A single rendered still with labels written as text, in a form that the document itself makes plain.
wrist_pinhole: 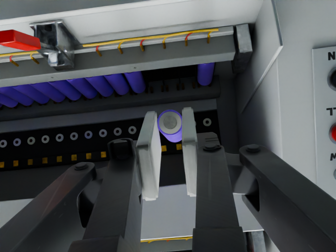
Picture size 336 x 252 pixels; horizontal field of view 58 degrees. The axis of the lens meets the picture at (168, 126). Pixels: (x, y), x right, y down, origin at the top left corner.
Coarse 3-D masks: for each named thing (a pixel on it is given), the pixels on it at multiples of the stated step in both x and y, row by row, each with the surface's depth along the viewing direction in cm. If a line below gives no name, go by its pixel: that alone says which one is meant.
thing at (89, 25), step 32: (0, 0) 24; (32, 0) 24; (64, 0) 24; (96, 0) 24; (128, 0) 23; (160, 0) 23; (192, 0) 24; (224, 0) 24; (256, 0) 24; (32, 32) 26; (96, 32) 27; (128, 32) 27; (160, 32) 28; (256, 32) 27; (224, 64) 36; (256, 64) 29; (0, 128) 43; (32, 128) 42
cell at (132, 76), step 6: (126, 72) 32; (132, 72) 31; (138, 72) 32; (126, 78) 34; (132, 78) 33; (138, 78) 34; (132, 84) 35; (138, 84) 35; (144, 84) 37; (138, 90) 37
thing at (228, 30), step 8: (176, 32) 28; (200, 32) 28; (216, 32) 28; (224, 32) 28; (232, 32) 28; (112, 40) 28; (136, 40) 28; (144, 40) 28; (152, 40) 28; (160, 40) 28; (168, 40) 28; (176, 40) 28; (80, 48) 29; (88, 48) 28; (104, 48) 29; (112, 48) 29; (8, 56) 29; (16, 56) 29; (24, 56) 29; (32, 56) 29; (40, 56) 29
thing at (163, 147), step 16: (208, 112) 41; (48, 128) 43; (64, 128) 42; (80, 128) 42; (96, 128) 42; (112, 128) 42; (208, 128) 41; (32, 144) 42; (48, 144) 42; (64, 144) 42; (80, 144) 42; (96, 144) 42; (176, 144) 40; (0, 160) 42; (16, 160) 42; (32, 160) 42; (48, 160) 41; (64, 160) 41; (80, 160) 41; (96, 160) 41
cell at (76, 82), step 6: (78, 78) 32; (84, 78) 34; (72, 84) 33; (78, 84) 33; (84, 84) 34; (90, 84) 35; (78, 90) 35; (84, 90) 35; (90, 90) 36; (96, 90) 38; (90, 96) 37
